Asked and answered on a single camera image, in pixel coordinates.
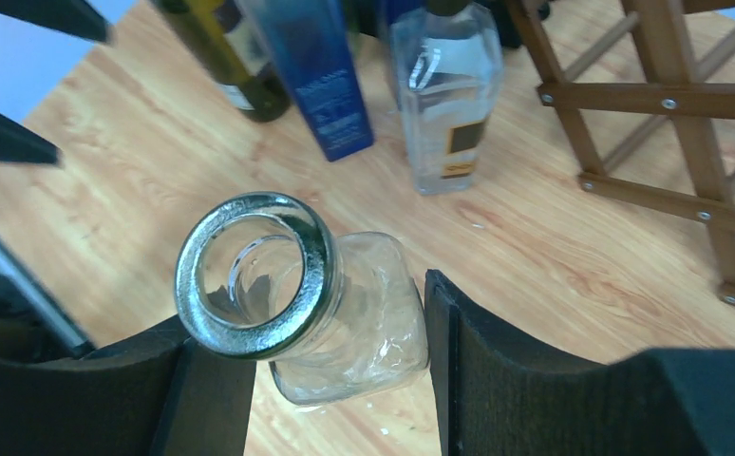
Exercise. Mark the brown wooden wine rack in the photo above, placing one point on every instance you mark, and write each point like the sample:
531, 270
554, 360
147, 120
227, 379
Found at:
639, 109

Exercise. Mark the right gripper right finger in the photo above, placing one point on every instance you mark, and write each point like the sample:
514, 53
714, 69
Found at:
500, 391

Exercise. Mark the dark green wine bottle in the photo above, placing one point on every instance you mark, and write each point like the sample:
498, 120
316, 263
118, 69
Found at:
223, 41

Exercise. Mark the blue bottle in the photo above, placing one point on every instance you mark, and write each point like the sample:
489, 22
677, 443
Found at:
308, 45

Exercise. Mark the aluminium frame rail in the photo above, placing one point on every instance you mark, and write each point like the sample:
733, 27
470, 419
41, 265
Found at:
21, 283

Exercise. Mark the clear bottle black cap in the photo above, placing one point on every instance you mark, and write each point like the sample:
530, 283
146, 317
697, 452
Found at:
447, 64

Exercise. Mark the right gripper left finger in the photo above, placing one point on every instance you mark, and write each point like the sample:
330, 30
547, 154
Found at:
158, 392

